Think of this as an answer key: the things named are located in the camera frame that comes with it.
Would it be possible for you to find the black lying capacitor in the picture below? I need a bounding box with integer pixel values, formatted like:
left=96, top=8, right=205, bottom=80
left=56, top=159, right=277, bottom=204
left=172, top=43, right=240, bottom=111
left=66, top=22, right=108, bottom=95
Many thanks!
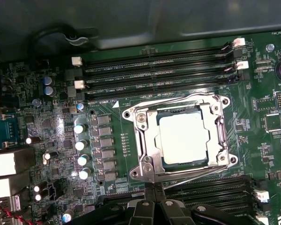
left=25, top=135, right=42, bottom=145
left=35, top=191, right=50, bottom=202
left=34, top=181, right=49, bottom=193
left=43, top=151, right=59, bottom=161

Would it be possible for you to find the green motherboard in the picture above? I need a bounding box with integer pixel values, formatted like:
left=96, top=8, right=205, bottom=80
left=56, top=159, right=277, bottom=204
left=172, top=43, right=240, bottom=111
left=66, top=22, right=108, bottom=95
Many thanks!
left=0, top=30, right=281, bottom=225

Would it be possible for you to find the metal CPU socket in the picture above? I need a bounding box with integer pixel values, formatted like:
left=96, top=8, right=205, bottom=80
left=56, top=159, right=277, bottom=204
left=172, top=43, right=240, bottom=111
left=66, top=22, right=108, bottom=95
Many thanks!
left=121, top=92, right=239, bottom=183

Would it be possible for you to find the large silver capacitor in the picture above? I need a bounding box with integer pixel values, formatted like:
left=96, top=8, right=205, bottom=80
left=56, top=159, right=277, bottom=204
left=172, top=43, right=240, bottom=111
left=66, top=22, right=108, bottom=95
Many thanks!
left=79, top=168, right=92, bottom=180
left=77, top=154, right=91, bottom=166
left=74, top=140, right=89, bottom=151
left=74, top=123, right=87, bottom=135

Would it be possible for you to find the black open PC case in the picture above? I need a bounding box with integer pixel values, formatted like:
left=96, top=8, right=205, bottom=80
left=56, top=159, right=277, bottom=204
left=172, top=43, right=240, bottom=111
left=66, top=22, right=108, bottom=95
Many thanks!
left=0, top=0, right=281, bottom=113

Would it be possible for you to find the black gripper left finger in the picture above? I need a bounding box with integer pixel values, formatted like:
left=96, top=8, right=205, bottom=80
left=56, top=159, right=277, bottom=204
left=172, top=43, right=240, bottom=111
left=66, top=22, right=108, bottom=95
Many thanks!
left=70, top=182, right=158, bottom=225

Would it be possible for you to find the silver rear port block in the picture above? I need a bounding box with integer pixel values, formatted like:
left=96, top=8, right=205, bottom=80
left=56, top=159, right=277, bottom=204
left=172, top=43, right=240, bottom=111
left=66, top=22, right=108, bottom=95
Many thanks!
left=0, top=177, right=32, bottom=200
left=0, top=150, right=36, bottom=178

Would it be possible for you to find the thin metal locking lever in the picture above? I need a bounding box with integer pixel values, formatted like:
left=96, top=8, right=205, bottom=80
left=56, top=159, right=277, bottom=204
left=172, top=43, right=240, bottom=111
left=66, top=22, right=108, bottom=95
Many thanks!
left=140, top=156, right=228, bottom=188
left=130, top=92, right=225, bottom=113

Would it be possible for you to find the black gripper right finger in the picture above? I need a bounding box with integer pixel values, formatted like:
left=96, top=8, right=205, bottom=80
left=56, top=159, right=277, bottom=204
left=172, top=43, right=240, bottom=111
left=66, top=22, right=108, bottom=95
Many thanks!
left=155, top=182, right=256, bottom=225

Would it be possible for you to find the silver square CPU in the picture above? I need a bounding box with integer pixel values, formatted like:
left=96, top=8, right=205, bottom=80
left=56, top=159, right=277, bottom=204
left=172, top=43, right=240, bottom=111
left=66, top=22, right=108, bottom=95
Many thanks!
left=155, top=107, right=213, bottom=166

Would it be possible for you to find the metal socket cover frame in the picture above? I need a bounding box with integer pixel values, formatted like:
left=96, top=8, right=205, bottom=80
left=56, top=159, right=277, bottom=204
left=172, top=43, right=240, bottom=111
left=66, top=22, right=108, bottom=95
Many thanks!
left=144, top=100, right=223, bottom=175

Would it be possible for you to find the grey square choke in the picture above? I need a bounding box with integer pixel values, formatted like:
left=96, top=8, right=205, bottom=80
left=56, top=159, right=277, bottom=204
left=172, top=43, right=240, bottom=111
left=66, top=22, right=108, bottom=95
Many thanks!
left=97, top=115, right=111, bottom=125
left=98, top=126, right=112, bottom=136
left=104, top=171, right=118, bottom=181
left=103, top=160, right=117, bottom=171
left=100, top=137, right=114, bottom=148
left=101, top=149, right=115, bottom=159

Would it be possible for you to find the blue rear port connector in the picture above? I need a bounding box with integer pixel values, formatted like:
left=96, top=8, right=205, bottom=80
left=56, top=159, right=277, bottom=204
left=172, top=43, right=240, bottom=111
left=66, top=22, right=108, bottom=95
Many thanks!
left=0, top=113, right=22, bottom=150

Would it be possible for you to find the blue topped capacitor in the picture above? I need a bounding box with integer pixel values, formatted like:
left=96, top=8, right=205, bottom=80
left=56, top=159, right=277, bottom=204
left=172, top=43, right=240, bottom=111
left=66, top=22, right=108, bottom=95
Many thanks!
left=42, top=75, right=54, bottom=86
left=44, top=86, right=57, bottom=97

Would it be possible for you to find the red black twisted wire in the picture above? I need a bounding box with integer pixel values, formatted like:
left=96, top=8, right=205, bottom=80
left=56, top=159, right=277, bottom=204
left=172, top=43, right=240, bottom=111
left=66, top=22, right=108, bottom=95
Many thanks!
left=0, top=202, right=36, bottom=225

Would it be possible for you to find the thin black cable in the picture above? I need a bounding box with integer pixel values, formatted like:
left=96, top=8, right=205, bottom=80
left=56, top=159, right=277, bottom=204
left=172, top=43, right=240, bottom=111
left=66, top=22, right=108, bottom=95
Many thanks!
left=28, top=22, right=99, bottom=64

